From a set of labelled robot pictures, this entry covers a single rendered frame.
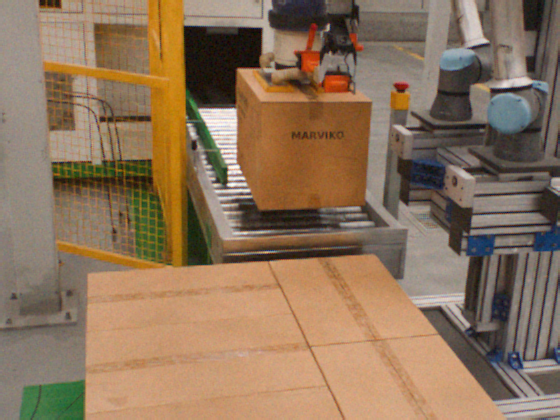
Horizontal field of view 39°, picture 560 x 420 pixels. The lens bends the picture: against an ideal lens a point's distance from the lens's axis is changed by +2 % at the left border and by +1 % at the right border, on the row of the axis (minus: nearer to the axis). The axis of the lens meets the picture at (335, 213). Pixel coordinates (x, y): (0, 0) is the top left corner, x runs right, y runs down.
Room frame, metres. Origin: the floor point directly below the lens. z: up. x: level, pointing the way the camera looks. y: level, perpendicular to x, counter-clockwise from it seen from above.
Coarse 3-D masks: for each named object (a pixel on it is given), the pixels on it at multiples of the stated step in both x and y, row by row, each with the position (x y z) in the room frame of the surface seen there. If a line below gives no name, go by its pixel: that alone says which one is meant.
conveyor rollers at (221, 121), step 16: (208, 112) 4.64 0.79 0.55; (224, 112) 4.67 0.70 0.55; (192, 128) 4.25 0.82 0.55; (208, 128) 4.28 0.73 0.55; (224, 128) 4.30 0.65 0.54; (224, 144) 3.98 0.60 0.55; (208, 160) 3.68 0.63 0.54; (240, 176) 3.47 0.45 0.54; (224, 192) 3.22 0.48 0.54; (240, 192) 3.24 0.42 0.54; (224, 208) 3.04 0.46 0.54; (240, 208) 3.05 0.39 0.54; (256, 208) 3.07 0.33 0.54; (320, 208) 3.08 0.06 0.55; (336, 208) 3.09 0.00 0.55; (352, 208) 3.11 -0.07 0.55; (240, 224) 2.87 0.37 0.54; (256, 224) 2.89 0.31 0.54; (272, 224) 2.91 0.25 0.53; (288, 224) 2.93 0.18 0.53; (304, 224) 2.95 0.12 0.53; (320, 224) 2.90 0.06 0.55; (336, 224) 2.91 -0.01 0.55; (352, 224) 2.92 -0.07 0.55; (368, 224) 2.94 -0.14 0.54
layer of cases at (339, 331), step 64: (128, 320) 2.05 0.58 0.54; (192, 320) 2.07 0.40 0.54; (256, 320) 2.09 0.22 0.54; (320, 320) 2.11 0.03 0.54; (384, 320) 2.14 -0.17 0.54; (128, 384) 1.72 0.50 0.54; (192, 384) 1.74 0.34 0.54; (256, 384) 1.75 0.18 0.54; (320, 384) 1.77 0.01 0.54; (384, 384) 1.79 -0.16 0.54; (448, 384) 1.81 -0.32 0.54
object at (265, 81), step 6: (270, 66) 3.05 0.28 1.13; (252, 72) 3.11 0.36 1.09; (258, 72) 3.07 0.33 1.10; (258, 78) 2.98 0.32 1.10; (264, 78) 2.94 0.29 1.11; (270, 78) 2.94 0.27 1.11; (264, 84) 2.86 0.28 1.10; (270, 84) 2.83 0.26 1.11; (276, 84) 2.84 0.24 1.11; (282, 84) 2.84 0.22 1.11; (288, 84) 2.87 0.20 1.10; (264, 90) 2.82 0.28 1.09; (270, 90) 2.80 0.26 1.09; (276, 90) 2.81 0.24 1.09; (282, 90) 2.82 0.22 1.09; (288, 90) 2.82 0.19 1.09
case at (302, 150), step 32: (256, 96) 2.75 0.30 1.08; (288, 96) 2.76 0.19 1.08; (320, 96) 2.79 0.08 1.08; (352, 96) 2.82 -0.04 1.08; (256, 128) 2.74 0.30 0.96; (288, 128) 2.68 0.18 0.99; (320, 128) 2.71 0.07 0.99; (352, 128) 2.74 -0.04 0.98; (256, 160) 2.73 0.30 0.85; (288, 160) 2.68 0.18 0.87; (320, 160) 2.71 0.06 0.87; (352, 160) 2.75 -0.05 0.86; (256, 192) 2.71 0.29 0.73; (288, 192) 2.68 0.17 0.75; (320, 192) 2.71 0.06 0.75; (352, 192) 2.75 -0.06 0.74
